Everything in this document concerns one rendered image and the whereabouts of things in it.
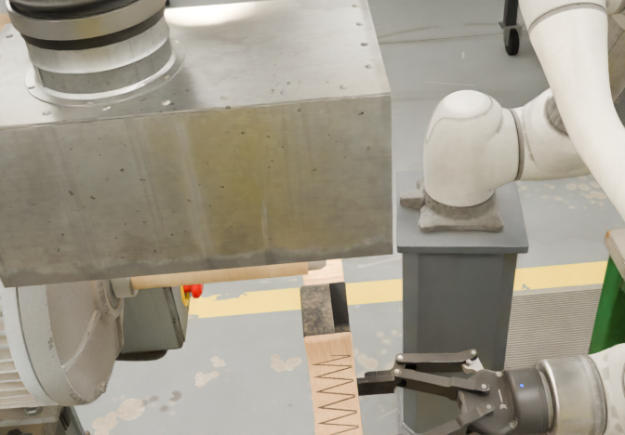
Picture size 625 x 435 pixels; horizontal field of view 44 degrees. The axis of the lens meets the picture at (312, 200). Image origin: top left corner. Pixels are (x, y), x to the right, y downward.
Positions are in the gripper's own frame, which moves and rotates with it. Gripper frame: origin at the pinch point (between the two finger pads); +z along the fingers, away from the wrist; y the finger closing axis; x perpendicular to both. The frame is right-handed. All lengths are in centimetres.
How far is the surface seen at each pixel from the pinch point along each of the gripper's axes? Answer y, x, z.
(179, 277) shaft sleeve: 7.0, 19.6, 17.6
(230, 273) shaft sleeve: 6.9, 19.5, 12.4
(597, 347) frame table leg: 31, -42, -45
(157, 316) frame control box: 23.0, -9.2, 27.3
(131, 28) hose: 2, 53, 14
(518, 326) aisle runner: 87, -121, -54
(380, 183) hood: -3.6, 41.6, -1.8
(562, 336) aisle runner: 81, -120, -66
